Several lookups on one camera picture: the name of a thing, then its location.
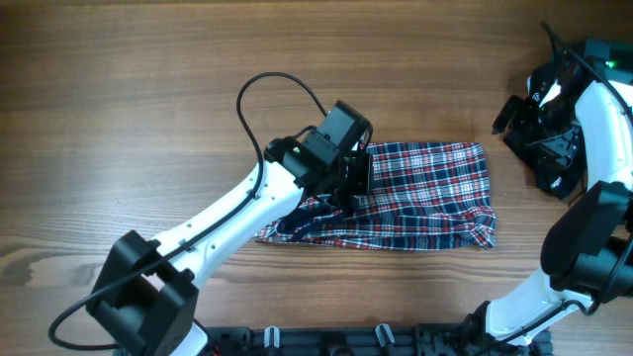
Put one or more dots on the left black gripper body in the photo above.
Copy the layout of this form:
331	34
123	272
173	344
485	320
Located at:
354	174

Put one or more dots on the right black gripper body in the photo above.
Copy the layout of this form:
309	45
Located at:
551	133

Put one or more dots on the plaid sleeveless shirt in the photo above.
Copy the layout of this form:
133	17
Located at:
425	196

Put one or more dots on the black mesh shorts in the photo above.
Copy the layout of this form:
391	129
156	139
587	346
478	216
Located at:
575	122

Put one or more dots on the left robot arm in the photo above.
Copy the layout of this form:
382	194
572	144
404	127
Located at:
147	292

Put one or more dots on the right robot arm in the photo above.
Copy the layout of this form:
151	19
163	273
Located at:
582	264

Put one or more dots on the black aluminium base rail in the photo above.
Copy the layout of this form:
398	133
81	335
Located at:
419	340

